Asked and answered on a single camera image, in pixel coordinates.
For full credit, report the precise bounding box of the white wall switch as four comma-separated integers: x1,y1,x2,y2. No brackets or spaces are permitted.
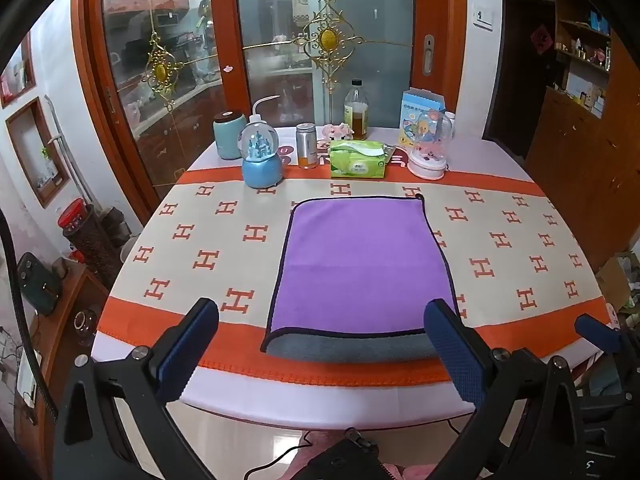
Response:
472,2,496,31

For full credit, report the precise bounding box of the white pole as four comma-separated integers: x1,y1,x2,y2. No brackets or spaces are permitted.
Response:
44,94,97,206

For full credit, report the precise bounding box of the purple towel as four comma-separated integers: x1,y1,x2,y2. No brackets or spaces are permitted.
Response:
260,194,461,356

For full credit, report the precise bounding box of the orange beige patterned tablecloth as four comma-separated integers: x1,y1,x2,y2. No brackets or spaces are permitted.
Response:
92,167,618,386

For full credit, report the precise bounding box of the grey towel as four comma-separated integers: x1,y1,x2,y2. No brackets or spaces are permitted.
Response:
263,329,442,364

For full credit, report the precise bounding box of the teal canister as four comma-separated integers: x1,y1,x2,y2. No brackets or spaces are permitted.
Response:
213,111,247,161

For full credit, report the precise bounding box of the glass sliding door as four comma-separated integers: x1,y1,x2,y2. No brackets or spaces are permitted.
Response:
209,0,468,133
82,0,251,203

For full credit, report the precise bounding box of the wooden wall niche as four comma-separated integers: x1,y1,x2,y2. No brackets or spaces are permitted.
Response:
0,30,38,110
6,97,72,209

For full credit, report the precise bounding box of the blue castle snow globe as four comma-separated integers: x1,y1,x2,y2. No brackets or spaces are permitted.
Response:
239,121,285,190

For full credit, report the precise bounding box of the pink flower ornament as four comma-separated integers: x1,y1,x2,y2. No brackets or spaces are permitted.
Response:
321,123,354,142

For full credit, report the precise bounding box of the black zipper bag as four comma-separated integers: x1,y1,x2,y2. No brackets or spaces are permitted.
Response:
287,427,401,480

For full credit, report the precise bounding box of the green tissue pack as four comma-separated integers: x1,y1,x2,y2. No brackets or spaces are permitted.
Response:
329,140,393,180

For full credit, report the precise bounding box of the wooden side cabinet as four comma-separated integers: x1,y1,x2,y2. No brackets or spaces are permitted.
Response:
12,259,108,480

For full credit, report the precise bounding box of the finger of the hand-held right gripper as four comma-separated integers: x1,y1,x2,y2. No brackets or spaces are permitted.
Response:
574,314,627,357

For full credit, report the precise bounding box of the round glass jar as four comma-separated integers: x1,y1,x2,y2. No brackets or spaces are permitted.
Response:
74,308,99,347

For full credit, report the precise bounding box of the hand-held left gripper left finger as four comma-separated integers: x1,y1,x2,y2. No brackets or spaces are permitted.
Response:
50,297,221,480

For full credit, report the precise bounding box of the blue paper box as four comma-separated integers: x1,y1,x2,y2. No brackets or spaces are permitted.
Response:
398,89,447,150

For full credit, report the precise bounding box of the dark green device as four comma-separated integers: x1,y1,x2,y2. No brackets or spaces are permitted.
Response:
16,252,65,317

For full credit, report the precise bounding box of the dark woven basket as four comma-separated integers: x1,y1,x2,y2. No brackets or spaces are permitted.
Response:
64,204,126,290

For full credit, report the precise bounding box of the black cable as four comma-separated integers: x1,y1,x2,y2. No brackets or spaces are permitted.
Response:
244,419,473,480

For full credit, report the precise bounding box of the white squeeze bottle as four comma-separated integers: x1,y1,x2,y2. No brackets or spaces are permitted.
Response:
248,94,282,133

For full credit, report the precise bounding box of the wooden shelf cabinet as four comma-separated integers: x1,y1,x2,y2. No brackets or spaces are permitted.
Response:
524,0,632,273

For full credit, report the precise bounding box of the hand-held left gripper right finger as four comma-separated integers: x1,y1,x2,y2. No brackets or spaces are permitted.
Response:
424,299,587,480

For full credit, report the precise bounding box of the silver metal can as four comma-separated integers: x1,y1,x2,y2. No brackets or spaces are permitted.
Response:
296,123,319,169

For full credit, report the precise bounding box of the pink dome toy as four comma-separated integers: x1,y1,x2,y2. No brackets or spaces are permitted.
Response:
407,111,448,181

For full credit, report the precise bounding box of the gold door ornament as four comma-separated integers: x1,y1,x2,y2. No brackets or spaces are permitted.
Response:
141,30,185,111
292,0,365,81

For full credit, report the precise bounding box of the clear bottle with amber liquid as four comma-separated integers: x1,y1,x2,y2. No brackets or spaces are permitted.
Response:
343,79,369,141

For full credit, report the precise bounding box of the red lid jar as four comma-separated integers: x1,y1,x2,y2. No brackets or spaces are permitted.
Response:
57,198,90,237

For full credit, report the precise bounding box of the cardboard box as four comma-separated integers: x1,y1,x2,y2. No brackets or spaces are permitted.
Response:
595,255,640,313

